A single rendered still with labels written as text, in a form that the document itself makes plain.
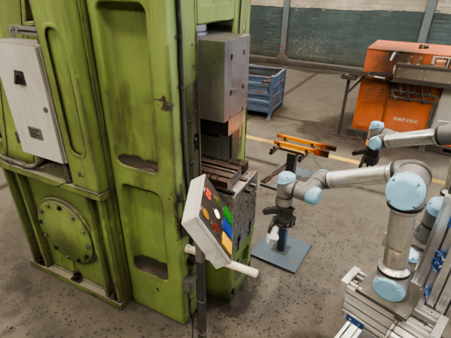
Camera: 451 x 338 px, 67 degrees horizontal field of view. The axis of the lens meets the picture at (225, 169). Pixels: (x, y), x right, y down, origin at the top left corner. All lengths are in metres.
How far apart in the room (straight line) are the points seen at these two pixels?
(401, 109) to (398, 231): 4.04
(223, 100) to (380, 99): 3.79
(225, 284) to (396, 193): 1.52
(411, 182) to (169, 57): 1.04
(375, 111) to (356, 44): 4.22
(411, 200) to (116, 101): 1.40
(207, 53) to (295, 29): 8.08
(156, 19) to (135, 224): 1.24
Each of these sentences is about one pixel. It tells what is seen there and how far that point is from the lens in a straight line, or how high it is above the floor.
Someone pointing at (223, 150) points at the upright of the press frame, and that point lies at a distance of 2.33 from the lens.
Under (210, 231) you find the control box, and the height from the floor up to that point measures 1.12.
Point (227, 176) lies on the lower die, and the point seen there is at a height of 0.99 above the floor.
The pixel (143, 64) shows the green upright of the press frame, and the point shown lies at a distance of 1.70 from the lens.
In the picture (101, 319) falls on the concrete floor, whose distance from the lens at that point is 2.65.
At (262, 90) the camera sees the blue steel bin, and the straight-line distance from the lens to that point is 5.70.
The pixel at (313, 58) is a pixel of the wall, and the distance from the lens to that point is 9.67.
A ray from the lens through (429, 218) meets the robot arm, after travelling 2.03.
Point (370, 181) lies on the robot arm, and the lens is 1.45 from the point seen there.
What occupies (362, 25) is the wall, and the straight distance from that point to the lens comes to 9.32.
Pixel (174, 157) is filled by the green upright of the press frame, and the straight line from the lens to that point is 1.69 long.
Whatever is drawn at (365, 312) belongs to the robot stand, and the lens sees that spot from 1.83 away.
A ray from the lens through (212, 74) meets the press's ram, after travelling 1.73.
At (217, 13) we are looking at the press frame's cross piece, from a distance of 1.89.
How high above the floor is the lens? 2.01
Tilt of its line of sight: 29 degrees down
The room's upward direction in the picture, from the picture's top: 1 degrees clockwise
